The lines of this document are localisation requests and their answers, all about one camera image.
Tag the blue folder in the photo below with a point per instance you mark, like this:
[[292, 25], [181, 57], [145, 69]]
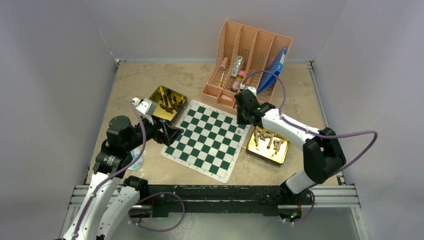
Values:
[[275, 68]]

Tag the grey box in organizer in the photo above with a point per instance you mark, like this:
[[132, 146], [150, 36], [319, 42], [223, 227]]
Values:
[[237, 66]]

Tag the pink capped bottle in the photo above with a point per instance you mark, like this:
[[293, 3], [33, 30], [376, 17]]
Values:
[[238, 81]]

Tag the pink desk organizer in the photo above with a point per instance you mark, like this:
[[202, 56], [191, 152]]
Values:
[[259, 49]]

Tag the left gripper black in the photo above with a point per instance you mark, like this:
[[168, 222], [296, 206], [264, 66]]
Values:
[[168, 133]]

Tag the gold tin with dark pieces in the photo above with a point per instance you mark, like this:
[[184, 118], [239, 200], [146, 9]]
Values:
[[170, 104]]

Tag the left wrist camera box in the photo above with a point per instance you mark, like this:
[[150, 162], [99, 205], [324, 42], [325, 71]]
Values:
[[146, 107]]

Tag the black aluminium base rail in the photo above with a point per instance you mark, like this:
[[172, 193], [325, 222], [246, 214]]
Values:
[[267, 200]]

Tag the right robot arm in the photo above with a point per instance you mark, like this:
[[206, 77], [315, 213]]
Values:
[[322, 153]]

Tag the gold tin with white pieces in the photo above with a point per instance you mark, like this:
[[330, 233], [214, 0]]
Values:
[[267, 146]]

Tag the green white chess board mat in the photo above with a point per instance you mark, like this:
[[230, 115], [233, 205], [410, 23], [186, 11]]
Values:
[[209, 144]]

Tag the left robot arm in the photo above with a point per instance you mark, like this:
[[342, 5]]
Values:
[[110, 196]]

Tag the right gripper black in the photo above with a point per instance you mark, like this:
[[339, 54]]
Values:
[[240, 120]]

